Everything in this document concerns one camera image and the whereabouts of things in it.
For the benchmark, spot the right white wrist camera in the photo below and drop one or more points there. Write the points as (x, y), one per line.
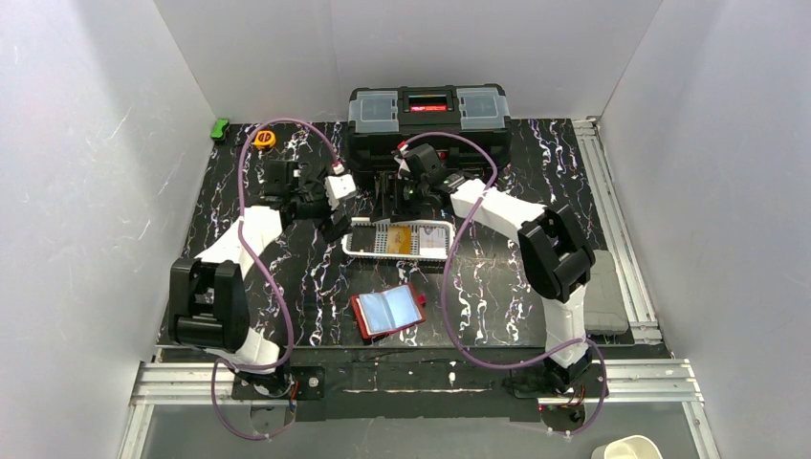
(403, 170)

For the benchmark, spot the orange tape measure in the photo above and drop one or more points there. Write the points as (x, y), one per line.
(264, 139)

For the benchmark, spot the black VIP card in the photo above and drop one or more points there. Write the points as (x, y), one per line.
(363, 239)

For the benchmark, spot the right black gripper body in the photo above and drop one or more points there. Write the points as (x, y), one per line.
(393, 192)

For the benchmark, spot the white VIP card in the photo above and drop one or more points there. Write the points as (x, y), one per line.
(433, 242)

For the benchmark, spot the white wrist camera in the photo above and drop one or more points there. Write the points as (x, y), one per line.
(339, 185)
(403, 170)

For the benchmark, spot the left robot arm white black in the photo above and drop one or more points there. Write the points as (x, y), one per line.
(208, 304)

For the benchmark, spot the aluminium rail frame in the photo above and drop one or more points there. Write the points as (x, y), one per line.
(620, 381)

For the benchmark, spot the black plastic toolbox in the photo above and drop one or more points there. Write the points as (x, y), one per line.
(380, 119)

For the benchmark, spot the white cup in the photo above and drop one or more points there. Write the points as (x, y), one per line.
(630, 447)

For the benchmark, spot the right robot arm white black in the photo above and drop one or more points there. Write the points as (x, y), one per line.
(557, 258)

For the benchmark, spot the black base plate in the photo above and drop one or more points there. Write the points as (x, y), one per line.
(399, 383)

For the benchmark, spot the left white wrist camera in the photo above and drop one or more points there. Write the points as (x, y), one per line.
(339, 185)

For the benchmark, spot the white plastic basket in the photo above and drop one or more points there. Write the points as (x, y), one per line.
(416, 240)

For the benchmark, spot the green small object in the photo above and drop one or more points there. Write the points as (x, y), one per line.
(220, 130)

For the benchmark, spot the red leather card holder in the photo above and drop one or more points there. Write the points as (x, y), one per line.
(385, 313)

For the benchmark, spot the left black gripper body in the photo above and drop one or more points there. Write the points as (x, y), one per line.
(333, 219)

